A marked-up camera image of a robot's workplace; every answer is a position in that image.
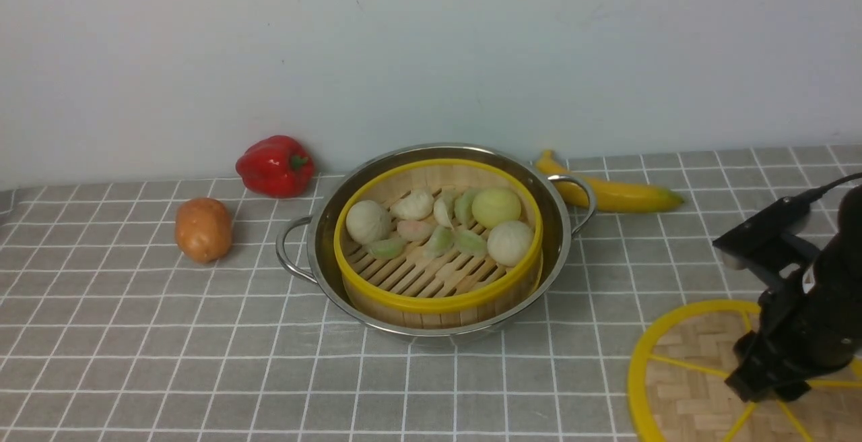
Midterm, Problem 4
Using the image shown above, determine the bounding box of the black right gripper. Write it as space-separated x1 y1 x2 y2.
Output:
725 280 859 402

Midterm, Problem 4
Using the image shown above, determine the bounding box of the yellow bamboo steamer lid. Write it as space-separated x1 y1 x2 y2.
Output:
627 300 861 441

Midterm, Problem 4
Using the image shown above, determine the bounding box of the yellow-rimmed bamboo steamer basket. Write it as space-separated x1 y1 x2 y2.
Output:
333 158 543 329

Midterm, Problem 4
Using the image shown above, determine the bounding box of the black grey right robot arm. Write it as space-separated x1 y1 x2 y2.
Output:
713 187 861 402

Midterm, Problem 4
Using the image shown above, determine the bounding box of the stainless steel pot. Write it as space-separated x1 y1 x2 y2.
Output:
276 142 597 350

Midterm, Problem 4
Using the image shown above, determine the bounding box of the yellow banana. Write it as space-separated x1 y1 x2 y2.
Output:
533 150 686 214

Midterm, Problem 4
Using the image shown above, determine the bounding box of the white steamed bun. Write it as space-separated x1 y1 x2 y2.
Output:
487 220 535 267
345 199 392 246

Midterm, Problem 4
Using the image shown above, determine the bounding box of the yellow steamed bun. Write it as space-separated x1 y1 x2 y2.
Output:
471 187 521 230

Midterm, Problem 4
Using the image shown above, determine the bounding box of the green dumpling lower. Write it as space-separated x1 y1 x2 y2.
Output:
455 229 487 258

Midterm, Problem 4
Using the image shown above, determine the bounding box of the green dumpling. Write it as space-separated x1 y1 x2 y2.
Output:
364 236 407 261
423 224 455 258
455 229 487 258
455 188 480 228

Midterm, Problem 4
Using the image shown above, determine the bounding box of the green dumpling upper left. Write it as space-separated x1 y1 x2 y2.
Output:
455 188 480 228

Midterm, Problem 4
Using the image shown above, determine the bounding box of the green dumpling middle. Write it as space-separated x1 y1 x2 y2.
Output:
423 224 455 258

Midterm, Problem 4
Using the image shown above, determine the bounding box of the white dumpling at left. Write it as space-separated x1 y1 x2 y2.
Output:
433 189 459 229

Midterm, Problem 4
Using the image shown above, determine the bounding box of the white dumpling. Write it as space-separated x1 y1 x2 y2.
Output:
433 189 459 229
390 189 435 221

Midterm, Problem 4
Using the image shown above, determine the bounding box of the pink dumpling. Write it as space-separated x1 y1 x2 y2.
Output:
396 219 435 243

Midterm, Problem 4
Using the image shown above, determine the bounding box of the green dumpling front left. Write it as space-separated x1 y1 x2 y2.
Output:
364 236 407 261

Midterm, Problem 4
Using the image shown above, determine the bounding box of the red bell pepper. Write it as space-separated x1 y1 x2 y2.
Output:
235 135 315 199

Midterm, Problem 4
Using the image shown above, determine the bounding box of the brown potato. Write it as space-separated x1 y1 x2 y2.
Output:
174 197 233 265

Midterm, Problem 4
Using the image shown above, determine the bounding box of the grey checked tablecloth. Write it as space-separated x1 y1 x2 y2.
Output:
1 145 860 441

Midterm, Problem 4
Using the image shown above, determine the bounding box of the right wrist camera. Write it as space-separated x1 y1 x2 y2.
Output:
712 193 821 291

